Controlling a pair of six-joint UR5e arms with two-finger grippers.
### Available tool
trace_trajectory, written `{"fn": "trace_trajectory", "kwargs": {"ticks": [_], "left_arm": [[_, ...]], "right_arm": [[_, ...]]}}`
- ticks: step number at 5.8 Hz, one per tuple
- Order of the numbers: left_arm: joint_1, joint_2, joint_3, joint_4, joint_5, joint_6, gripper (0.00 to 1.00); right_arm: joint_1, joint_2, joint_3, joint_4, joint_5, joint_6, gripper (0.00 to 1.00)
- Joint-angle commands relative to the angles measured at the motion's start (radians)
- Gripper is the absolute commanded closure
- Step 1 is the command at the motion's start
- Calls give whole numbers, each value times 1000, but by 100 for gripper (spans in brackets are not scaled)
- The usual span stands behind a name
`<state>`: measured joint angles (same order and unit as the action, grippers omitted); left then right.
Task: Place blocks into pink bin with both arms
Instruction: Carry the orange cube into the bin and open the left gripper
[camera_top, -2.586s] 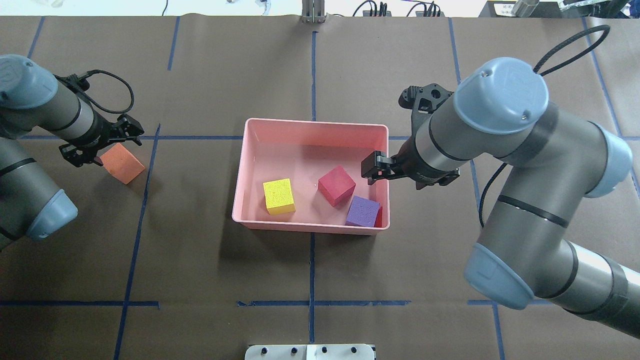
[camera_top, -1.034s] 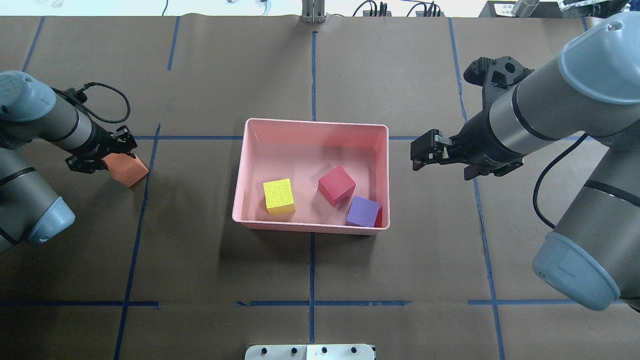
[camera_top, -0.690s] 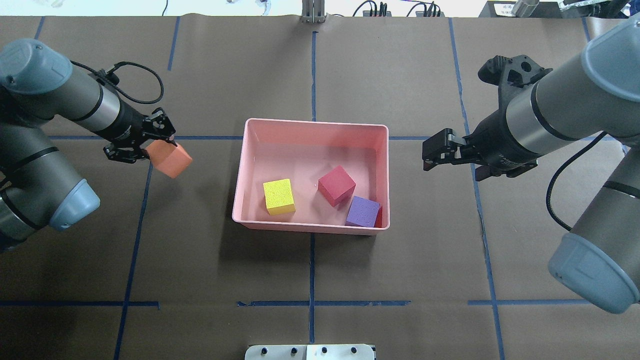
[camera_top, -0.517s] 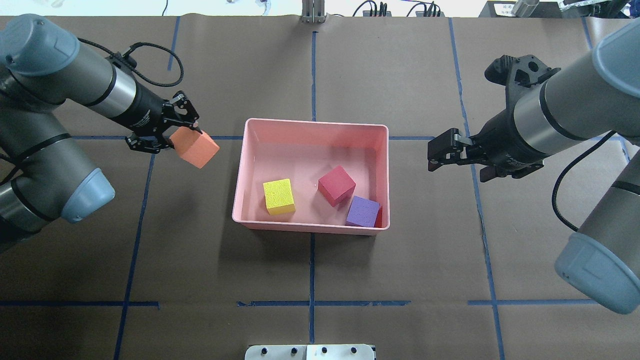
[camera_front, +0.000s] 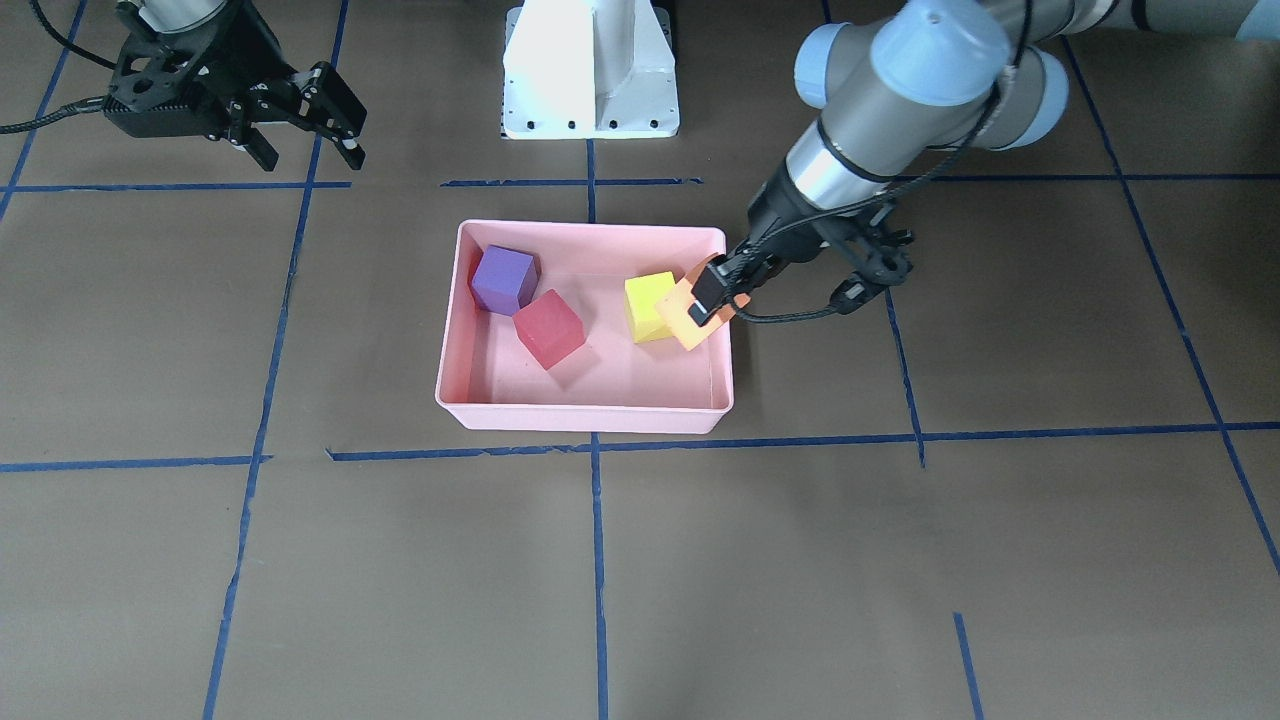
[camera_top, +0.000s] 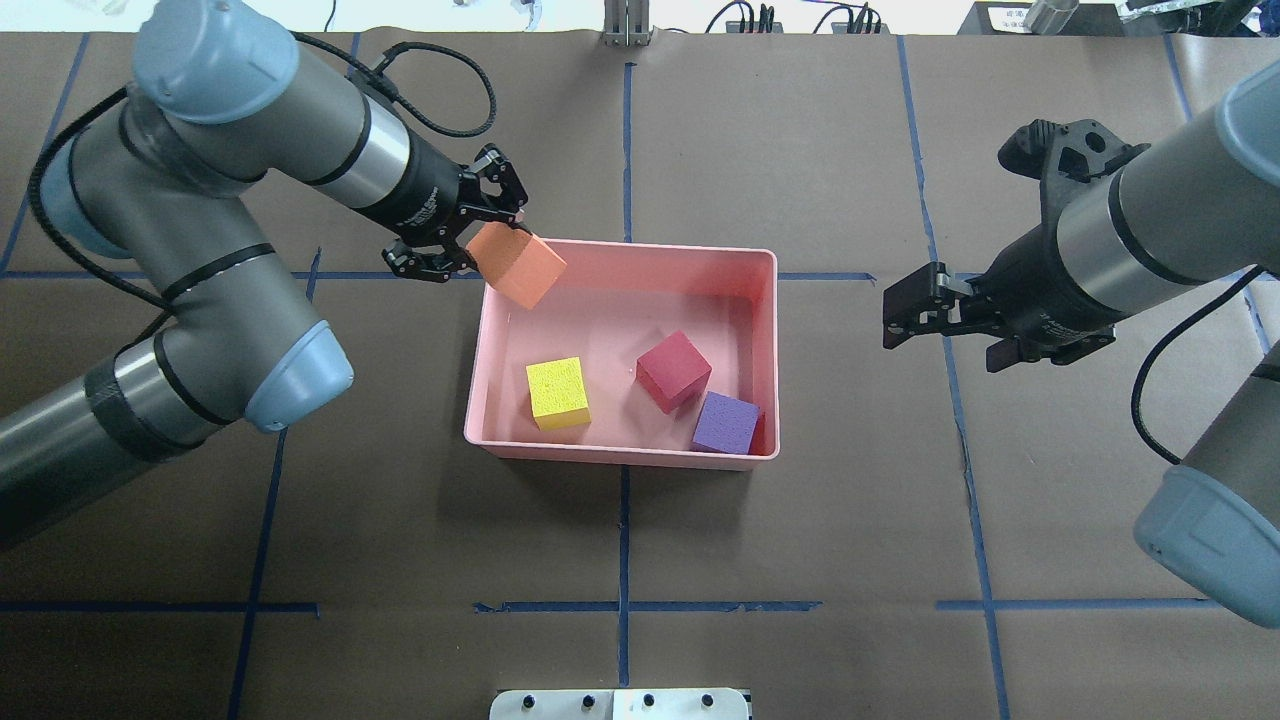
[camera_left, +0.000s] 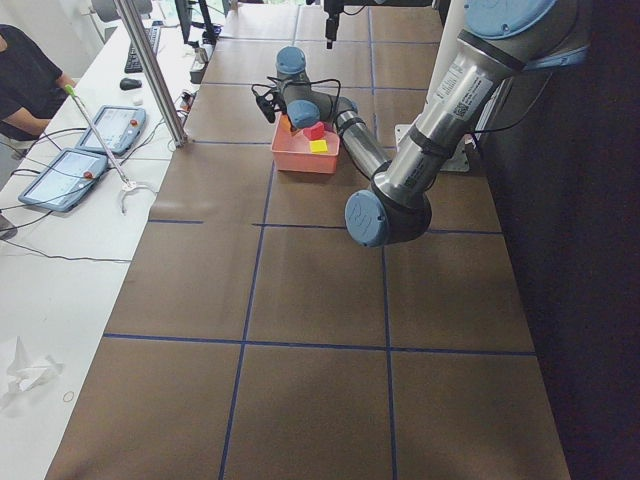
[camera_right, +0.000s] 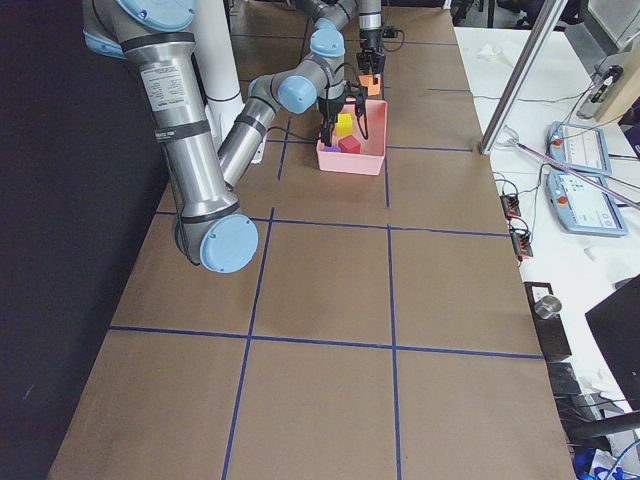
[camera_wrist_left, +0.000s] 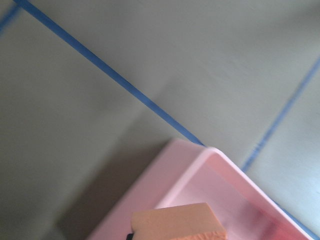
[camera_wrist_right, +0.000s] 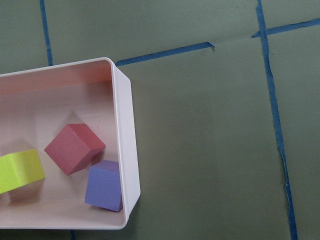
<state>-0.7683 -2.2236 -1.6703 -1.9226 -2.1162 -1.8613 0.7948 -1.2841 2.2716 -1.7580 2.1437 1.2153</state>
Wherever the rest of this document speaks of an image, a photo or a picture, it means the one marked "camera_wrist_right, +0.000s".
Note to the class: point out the pink foam block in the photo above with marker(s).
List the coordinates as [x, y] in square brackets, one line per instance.
[74, 147]

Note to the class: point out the pink plastic bin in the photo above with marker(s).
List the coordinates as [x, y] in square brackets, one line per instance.
[34, 106]

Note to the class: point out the purple foam block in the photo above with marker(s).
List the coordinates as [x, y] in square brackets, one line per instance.
[104, 186]

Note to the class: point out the yellow foam block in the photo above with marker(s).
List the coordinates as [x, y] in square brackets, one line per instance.
[18, 169]

